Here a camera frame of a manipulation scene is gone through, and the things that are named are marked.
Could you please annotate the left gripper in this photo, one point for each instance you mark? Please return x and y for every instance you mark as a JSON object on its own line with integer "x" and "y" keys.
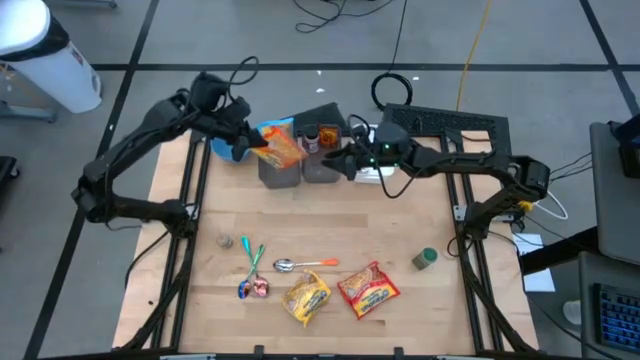
{"x": 240, "y": 132}

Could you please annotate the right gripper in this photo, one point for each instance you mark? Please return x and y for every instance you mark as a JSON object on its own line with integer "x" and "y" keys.
{"x": 362, "y": 155}

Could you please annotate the blue-edged ramen packet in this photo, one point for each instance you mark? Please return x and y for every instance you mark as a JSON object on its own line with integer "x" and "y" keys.
{"x": 272, "y": 122}

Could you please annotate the taco seasoning mix packet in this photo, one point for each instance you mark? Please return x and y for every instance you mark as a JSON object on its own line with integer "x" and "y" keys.
{"x": 330, "y": 137}

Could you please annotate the orange chicken ramen packet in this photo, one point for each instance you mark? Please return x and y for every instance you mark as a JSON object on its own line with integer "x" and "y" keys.
{"x": 282, "y": 150}

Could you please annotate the black-lidded spice jar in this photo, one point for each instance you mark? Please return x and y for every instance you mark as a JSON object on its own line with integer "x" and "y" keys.
{"x": 311, "y": 142}

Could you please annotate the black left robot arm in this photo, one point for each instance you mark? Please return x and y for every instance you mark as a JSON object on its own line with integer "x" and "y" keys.
{"x": 127, "y": 145}

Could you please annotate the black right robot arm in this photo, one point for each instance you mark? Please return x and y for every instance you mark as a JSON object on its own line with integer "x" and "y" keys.
{"x": 460, "y": 161}

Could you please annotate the grey translucent bin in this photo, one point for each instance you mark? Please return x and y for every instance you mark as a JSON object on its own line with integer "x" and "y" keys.
{"x": 322, "y": 172}
{"x": 280, "y": 177}

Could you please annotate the blue plastic bowl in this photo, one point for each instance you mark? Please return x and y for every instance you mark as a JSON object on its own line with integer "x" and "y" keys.
{"x": 222, "y": 150}

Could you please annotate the white plastic bin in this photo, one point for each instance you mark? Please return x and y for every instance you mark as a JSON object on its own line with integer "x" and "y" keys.
{"x": 382, "y": 176}

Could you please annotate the black pad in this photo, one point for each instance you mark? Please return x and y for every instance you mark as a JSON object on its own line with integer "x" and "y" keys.
{"x": 320, "y": 115}

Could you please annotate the black perforated plate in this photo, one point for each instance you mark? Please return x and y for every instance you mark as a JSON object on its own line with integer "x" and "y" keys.
{"x": 440, "y": 120}

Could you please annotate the green-lidded spice jar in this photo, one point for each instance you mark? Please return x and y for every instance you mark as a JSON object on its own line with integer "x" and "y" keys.
{"x": 425, "y": 258}

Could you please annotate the red ramen packet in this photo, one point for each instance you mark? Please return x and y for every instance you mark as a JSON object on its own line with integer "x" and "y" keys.
{"x": 367, "y": 290}

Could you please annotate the yellow creamy chicken ramen packet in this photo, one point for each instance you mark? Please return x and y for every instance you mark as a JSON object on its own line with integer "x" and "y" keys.
{"x": 306, "y": 297}

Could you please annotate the white trash can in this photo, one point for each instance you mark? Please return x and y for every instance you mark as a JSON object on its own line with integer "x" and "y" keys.
{"x": 55, "y": 75}

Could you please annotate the grey table foot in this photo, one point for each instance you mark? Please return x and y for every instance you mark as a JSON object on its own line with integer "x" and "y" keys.
{"x": 80, "y": 3}
{"x": 25, "y": 114}

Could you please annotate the white paper sheet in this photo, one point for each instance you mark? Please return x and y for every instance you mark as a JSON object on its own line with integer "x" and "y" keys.
{"x": 540, "y": 282}

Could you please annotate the black desk leg bar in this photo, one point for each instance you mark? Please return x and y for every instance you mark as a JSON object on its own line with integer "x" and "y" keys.
{"x": 560, "y": 250}

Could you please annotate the black floor object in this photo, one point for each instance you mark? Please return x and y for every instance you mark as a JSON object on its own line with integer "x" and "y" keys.
{"x": 7, "y": 167}

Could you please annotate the grey keyboard desk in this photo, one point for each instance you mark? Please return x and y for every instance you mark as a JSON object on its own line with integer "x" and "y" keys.
{"x": 586, "y": 280}

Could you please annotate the white computer mouse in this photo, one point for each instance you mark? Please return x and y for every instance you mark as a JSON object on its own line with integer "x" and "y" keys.
{"x": 572, "y": 312}

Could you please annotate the black chair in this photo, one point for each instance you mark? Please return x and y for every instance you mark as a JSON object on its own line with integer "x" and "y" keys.
{"x": 630, "y": 150}

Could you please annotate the backlit keyboard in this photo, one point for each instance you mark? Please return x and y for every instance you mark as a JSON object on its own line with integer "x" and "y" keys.
{"x": 617, "y": 317}

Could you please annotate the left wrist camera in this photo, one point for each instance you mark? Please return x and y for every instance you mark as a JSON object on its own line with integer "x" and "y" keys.
{"x": 238, "y": 107}

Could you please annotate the black aluminium table frame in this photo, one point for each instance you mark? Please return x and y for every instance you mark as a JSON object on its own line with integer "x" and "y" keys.
{"x": 300, "y": 357}

